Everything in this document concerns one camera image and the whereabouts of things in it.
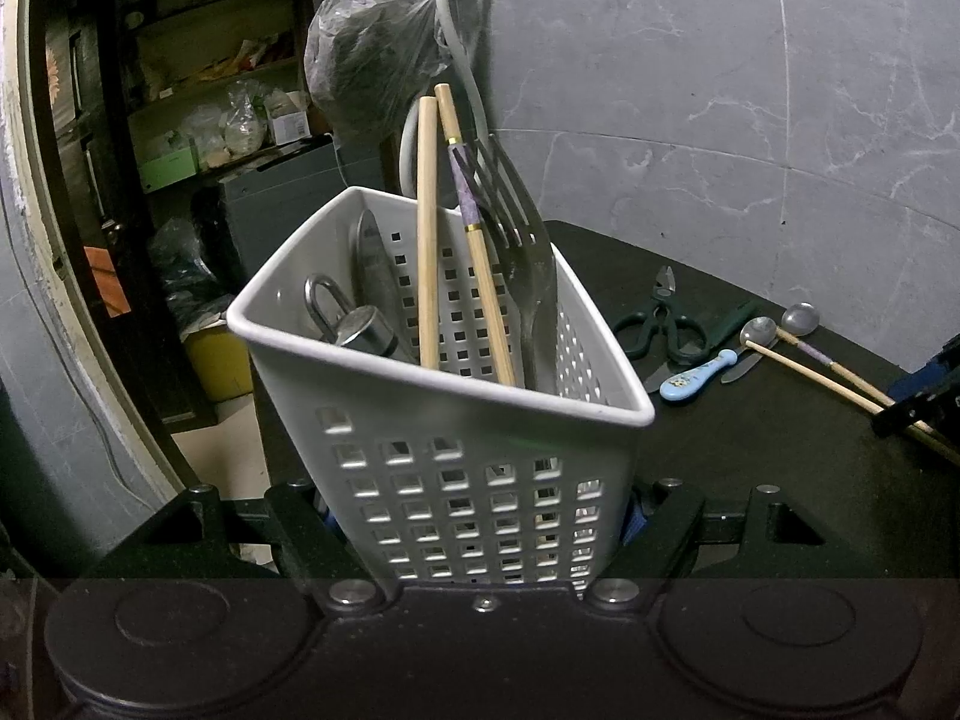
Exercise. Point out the white perforated plastic basket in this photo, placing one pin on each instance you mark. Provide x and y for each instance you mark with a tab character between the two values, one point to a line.
450	480

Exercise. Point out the dark shelf unit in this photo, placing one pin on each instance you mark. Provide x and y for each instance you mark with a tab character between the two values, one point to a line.
217	79

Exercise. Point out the dark green scissors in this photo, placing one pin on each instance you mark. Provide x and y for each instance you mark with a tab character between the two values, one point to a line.
660	307

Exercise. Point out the green box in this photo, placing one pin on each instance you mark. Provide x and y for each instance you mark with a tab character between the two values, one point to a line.
169	169

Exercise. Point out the white door frame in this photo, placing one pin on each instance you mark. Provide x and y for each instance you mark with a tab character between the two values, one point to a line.
64	330

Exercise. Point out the small cardboard box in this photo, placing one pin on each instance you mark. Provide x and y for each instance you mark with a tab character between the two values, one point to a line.
289	126

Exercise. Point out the dark wooden door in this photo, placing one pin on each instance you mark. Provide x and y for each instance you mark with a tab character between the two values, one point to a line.
82	187

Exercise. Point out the yellow bin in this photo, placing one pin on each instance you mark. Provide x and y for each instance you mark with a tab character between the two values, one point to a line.
221	367

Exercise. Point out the plain wooden chopstick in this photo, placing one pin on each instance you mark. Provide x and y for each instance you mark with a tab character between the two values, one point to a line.
825	386
427	240

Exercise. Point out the black plastic bag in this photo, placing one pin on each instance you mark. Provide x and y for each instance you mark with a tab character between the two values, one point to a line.
184	262

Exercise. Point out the metal table knife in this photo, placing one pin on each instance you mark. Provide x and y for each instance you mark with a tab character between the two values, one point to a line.
373	262

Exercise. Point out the clear bag with dark contents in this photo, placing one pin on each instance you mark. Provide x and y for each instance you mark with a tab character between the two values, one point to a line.
375	60

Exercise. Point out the metal spoon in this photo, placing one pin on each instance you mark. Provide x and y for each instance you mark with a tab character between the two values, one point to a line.
801	317

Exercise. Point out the clear food bags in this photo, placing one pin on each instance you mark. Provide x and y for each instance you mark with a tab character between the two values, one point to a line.
244	124

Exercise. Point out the grey cabinet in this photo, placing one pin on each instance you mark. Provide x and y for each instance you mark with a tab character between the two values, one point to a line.
300	187

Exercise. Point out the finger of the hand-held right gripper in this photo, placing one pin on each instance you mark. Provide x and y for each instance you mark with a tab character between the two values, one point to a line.
937	369
915	412

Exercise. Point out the purple-banded wooden chopstick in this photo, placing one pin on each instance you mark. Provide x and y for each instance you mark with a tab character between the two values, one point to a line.
480	262

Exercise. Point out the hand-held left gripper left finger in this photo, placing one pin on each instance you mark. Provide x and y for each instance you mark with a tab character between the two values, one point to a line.
300	532

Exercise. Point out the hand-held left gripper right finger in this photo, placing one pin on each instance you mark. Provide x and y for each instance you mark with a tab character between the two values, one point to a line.
660	529

